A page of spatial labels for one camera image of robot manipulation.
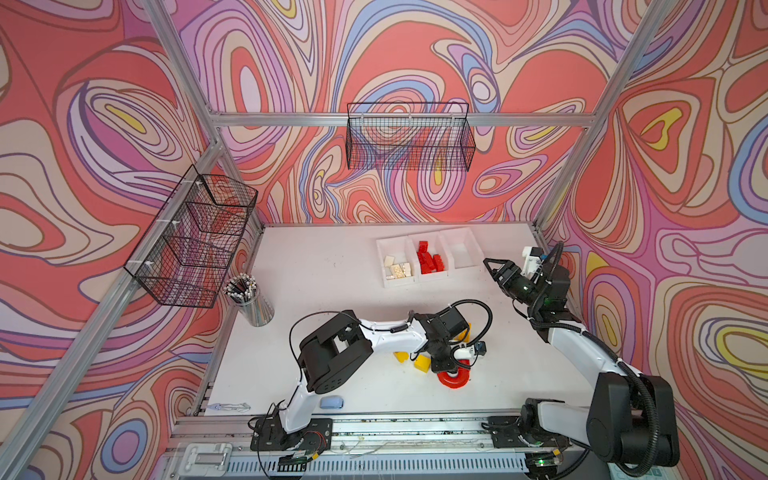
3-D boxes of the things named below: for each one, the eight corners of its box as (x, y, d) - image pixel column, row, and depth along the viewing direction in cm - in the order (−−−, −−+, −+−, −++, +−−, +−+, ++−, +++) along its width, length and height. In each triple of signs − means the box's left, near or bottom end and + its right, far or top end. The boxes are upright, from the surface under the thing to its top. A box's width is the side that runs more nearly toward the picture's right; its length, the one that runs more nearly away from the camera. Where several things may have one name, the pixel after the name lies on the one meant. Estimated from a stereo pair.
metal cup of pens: (244, 326, 94) (220, 297, 80) (252, 304, 99) (230, 273, 85) (270, 326, 94) (250, 297, 80) (276, 304, 99) (259, 273, 85)
